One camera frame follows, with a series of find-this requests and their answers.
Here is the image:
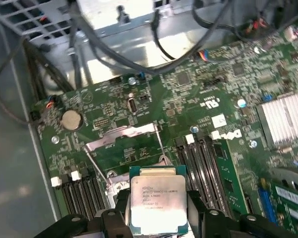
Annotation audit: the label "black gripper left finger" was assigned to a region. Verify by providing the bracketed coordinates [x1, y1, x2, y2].
[33, 189, 132, 238]

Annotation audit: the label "silver chipset heatsink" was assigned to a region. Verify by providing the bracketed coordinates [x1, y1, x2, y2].
[255, 91, 298, 150]

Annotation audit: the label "blue orange wire connector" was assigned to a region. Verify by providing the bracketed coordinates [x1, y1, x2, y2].
[195, 49, 211, 63]

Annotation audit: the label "thick black power cable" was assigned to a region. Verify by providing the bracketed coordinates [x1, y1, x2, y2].
[73, 0, 239, 75]

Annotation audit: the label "black grey PC case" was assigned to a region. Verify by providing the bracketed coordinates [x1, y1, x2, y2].
[0, 0, 298, 238]

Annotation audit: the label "green motherboard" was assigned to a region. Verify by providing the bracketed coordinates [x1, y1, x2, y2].
[29, 22, 298, 238]

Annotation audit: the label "black wire bundle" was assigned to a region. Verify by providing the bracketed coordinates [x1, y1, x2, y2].
[21, 37, 76, 100]

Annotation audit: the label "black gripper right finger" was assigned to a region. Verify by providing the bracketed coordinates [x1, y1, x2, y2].
[185, 190, 298, 238]

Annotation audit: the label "blue expansion slot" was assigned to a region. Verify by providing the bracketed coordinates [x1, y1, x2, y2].
[258, 178, 278, 227]

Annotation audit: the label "CPU socket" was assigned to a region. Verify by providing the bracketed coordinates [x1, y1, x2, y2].
[105, 155, 175, 212]

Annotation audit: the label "black cable bundle red plugs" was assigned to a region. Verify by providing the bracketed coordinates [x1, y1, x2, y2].
[192, 0, 298, 42]

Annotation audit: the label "round coin battery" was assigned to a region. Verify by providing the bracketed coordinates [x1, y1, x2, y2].
[61, 110, 83, 131]

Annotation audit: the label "metal drive cage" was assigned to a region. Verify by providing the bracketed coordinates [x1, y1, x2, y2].
[0, 0, 197, 50]

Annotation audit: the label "green RAM stick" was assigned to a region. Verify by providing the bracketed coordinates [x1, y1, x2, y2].
[212, 137, 251, 220]

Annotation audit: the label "thin black connector cable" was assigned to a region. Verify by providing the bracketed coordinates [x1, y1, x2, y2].
[151, 8, 177, 60]

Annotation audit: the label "silver topped CPU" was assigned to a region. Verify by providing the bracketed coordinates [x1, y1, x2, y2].
[128, 165, 189, 236]

